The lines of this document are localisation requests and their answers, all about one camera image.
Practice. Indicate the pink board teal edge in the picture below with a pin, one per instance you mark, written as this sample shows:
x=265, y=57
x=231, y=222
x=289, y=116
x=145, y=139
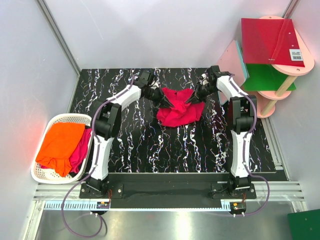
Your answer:
x=231, y=61

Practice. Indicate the dark green board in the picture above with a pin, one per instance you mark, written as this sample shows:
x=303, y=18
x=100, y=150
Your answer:
x=305, y=225

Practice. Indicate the magenta t shirt in basket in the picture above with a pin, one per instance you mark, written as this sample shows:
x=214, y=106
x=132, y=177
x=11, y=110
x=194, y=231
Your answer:
x=80, y=152

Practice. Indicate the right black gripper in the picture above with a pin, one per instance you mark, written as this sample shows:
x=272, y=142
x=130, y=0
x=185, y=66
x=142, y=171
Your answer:
x=197, y=97

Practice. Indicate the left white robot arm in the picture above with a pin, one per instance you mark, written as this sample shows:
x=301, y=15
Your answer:
x=106, y=124

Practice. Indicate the orange t shirt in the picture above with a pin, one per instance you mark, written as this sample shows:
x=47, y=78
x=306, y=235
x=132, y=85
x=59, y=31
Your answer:
x=58, y=145

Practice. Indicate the pink wooden tiered shelf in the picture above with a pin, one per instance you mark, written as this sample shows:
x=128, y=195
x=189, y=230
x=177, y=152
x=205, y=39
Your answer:
x=266, y=100

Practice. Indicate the white plastic laundry basket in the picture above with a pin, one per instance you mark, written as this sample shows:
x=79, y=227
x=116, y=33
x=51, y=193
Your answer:
x=49, y=176

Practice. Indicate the crimson red t shirt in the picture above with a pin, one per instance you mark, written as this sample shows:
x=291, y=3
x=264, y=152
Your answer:
x=182, y=113

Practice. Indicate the green acrylic sheet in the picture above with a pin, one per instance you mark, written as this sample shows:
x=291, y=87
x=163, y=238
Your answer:
x=263, y=77

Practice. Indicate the red acrylic sheet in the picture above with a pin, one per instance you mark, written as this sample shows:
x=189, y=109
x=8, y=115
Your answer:
x=270, y=42

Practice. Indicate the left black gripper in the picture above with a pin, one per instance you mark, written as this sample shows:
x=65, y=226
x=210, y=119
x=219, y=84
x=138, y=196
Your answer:
x=162, y=101

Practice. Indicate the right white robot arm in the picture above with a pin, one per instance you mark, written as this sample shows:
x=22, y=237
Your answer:
x=242, y=119

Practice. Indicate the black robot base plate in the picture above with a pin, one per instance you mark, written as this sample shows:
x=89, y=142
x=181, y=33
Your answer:
x=170, y=191

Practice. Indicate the aluminium frame rail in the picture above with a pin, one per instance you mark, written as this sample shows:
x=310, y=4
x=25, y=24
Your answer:
x=45, y=10

